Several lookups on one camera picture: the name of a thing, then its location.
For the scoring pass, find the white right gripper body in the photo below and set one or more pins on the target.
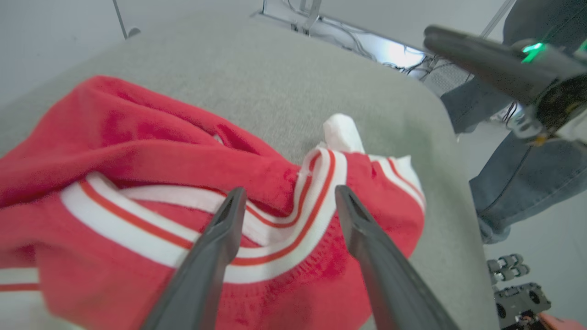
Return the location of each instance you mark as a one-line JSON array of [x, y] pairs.
[[564, 96]]

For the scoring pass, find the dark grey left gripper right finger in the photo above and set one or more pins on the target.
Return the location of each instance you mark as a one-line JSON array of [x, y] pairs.
[[390, 284]]

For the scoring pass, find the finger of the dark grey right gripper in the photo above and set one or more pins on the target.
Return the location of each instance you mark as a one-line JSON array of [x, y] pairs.
[[486, 64]]

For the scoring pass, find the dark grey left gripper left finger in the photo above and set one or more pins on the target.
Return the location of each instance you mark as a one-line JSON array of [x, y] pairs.
[[202, 266]]

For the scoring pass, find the red and white basketball jersey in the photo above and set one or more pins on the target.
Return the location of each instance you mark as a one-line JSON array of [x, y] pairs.
[[137, 137]]

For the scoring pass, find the person leg in blue jeans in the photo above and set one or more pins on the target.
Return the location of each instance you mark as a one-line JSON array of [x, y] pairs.
[[472, 105], [527, 183]]

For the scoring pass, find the small grey jointed device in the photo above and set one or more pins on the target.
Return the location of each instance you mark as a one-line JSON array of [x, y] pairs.
[[506, 267]]

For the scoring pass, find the grey boxy device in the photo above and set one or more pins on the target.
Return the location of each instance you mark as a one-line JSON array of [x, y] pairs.
[[520, 300]]

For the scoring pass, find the orange object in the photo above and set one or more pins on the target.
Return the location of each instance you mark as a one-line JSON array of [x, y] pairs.
[[562, 323]]

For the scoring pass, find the grey fabric sofa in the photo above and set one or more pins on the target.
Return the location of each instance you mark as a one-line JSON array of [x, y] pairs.
[[275, 87]]

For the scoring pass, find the thin metal pole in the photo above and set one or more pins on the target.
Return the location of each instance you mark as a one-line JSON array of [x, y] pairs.
[[121, 20]]

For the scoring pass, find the metal frame stand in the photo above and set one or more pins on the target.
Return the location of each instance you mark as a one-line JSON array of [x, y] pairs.
[[367, 43]]

